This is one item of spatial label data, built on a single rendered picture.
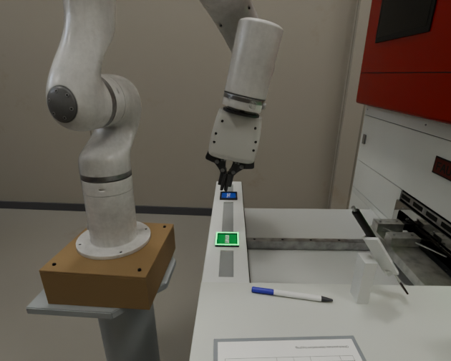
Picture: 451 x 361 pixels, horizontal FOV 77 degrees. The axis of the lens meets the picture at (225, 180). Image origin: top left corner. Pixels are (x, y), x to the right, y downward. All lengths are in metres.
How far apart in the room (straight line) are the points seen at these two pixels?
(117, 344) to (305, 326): 0.61
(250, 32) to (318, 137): 2.15
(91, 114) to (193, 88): 1.97
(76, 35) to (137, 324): 0.73
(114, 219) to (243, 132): 0.39
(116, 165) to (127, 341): 0.51
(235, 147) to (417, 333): 0.43
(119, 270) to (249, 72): 0.51
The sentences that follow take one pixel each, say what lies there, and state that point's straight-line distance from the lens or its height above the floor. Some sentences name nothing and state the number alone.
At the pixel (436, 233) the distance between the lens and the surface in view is 0.96.
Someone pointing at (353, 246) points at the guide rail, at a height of 0.84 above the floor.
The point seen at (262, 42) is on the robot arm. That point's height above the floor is 1.39.
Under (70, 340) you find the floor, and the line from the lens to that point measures 1.92.
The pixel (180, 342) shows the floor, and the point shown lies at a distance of 1.74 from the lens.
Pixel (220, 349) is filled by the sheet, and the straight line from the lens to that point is 0.47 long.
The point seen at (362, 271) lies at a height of 1.03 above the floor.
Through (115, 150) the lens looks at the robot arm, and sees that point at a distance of 0.71.
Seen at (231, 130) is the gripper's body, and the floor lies 1.23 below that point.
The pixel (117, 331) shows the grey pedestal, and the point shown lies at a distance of 0.94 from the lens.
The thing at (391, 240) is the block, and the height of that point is 0.90.
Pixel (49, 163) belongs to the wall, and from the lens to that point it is 3.29.
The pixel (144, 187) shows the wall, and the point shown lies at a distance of 2.90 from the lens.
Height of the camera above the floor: 1.34
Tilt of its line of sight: 21 degrees down
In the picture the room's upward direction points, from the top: straight up
